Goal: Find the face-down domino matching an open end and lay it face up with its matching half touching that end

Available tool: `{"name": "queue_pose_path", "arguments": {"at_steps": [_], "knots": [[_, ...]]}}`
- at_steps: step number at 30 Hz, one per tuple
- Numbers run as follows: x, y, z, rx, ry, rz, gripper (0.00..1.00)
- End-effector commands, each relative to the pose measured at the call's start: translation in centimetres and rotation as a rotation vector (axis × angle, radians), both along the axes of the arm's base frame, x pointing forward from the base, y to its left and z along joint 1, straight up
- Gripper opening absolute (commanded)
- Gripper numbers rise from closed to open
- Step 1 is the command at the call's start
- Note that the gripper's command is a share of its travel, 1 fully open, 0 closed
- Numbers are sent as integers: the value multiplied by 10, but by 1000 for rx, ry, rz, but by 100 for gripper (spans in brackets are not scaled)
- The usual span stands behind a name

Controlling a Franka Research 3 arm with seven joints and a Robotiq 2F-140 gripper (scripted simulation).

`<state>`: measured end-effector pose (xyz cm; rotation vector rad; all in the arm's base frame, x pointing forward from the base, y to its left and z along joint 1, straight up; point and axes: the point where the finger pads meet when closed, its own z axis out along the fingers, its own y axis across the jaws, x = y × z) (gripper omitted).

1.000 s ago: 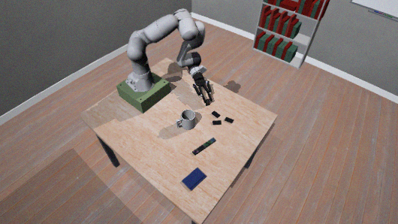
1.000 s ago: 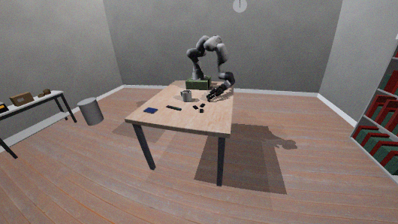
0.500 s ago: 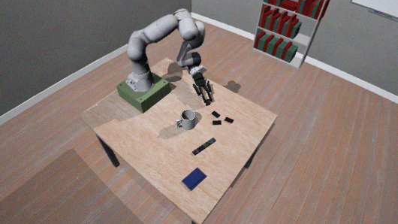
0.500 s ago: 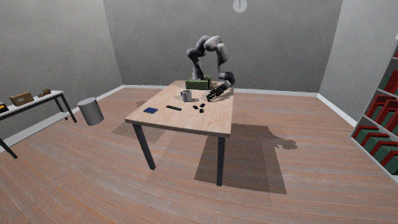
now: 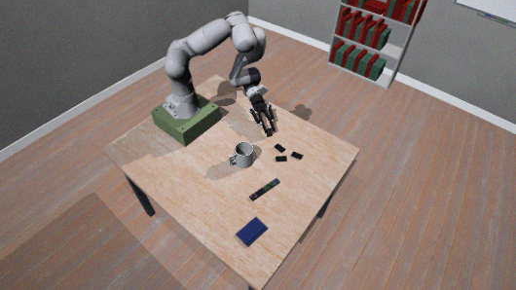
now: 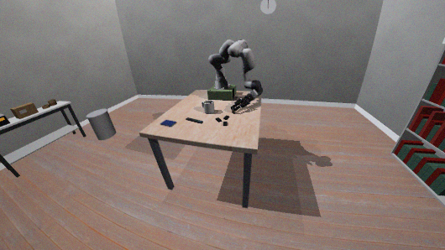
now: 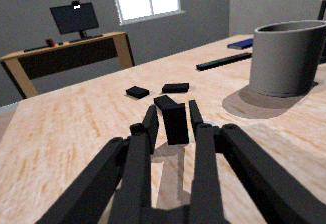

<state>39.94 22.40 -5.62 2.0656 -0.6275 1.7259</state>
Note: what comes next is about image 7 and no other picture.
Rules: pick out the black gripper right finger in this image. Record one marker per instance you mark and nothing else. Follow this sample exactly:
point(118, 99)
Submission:
point(279, 197)

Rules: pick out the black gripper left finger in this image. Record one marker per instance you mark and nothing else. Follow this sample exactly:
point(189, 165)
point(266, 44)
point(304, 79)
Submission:
point(86, 198)

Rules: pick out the grey mug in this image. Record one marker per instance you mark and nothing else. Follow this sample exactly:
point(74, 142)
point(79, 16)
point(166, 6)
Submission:
point(284, 64)

